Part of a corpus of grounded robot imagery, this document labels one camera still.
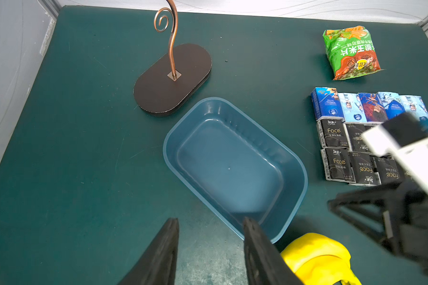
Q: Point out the metal scroll stand dark base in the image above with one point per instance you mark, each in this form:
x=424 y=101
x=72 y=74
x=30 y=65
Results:
x=173 y=79

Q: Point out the teal plastic storage box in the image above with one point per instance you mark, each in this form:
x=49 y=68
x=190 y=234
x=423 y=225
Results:
x=236 y=167

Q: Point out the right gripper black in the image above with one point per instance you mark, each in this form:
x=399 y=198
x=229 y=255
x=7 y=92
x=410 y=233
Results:
x=403 y=230

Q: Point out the black Face tissue pack front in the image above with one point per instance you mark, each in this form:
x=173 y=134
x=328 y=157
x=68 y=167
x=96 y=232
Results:
x=363 y=170

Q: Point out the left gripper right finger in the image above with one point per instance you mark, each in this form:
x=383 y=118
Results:
x=264 y=265

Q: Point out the black face tissue pack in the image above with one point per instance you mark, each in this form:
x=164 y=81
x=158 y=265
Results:
x=355 y=140
x=332 y=133
x=387 y=170
x=363 y=170
x=337 y=166

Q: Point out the yellow banana bunch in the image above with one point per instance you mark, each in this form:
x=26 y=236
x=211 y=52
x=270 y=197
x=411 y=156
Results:
x=319 y=260

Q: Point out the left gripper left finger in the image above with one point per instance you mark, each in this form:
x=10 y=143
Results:
x=158 y=264

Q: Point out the white blue tissue pack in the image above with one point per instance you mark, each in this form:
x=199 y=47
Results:
x=415 y=106

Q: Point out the green snack bag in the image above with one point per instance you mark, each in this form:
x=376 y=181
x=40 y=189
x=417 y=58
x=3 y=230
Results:
x=351 y=53

